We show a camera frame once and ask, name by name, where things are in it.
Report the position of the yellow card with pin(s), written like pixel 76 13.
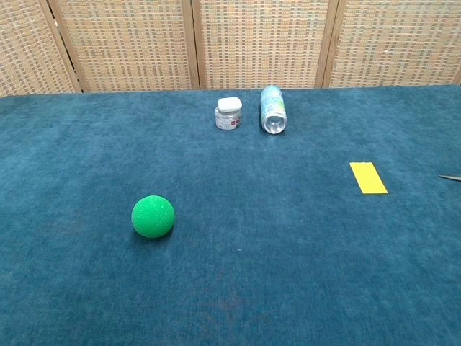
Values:
pixel 368 177

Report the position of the silver drink can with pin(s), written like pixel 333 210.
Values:
pixel 273 110

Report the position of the blue table cloth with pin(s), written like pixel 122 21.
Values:
pixel 230 223

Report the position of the small white-lidded jar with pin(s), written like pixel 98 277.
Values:
pixel 228 114

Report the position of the green rubber ball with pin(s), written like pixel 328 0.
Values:
pixel 153 216

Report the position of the woven folding screen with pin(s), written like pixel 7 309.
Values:
pixel 230 43

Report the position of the thin grey pointed object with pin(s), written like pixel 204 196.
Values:
pixel 450 177

